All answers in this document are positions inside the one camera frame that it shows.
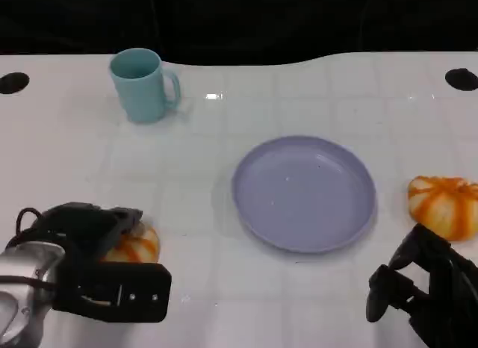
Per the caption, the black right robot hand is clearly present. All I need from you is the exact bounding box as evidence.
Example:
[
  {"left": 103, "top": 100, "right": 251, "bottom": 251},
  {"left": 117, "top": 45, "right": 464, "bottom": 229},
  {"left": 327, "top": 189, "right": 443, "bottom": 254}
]
[{"left": 365, "top": 223, "right": 478, "bottom": 348}]

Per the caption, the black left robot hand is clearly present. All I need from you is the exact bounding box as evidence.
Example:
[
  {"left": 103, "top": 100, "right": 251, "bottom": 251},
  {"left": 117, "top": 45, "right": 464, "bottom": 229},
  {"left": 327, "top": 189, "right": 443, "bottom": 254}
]
[{"left": 31, "top": 201, "right": 145, "bottom": 267}]

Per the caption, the lilac plate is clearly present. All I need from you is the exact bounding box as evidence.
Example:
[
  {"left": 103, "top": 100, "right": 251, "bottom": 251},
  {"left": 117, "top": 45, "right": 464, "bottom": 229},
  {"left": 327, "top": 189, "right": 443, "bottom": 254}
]
[{"left": 231, "top": 134, "right": 377, "bottom": 255}]

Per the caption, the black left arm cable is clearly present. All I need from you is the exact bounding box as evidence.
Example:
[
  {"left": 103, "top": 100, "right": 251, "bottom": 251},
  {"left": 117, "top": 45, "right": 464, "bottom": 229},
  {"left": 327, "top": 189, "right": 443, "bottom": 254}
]
[{"left": 0, "top": 208, "right": 57, "bottom": 291}]

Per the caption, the black table grommet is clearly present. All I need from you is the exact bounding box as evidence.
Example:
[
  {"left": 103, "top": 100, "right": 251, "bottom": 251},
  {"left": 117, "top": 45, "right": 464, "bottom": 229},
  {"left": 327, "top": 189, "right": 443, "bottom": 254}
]
[
  {"left": 0, "top": 72, "right": 30, "bottom": 95},
  {"left": 444, "top": 67, "right": 478, "bottom": 91}
]

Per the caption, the pale green mug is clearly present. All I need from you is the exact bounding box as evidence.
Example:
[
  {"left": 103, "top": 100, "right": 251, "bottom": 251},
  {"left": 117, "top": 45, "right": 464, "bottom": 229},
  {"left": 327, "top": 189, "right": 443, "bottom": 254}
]
[{"left": 108, "top": 47, "right": 182, "bottom": 124}]

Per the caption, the orange and white bread roll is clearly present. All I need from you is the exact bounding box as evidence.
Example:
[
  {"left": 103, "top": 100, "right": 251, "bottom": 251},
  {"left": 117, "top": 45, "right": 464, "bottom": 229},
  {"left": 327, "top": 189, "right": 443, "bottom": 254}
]
[
  {"left": 99, "top": 221, "right": 161, "bottom": 265},
  {"left": 406, "top": 175, "right": 478, "bottom": 241}
]

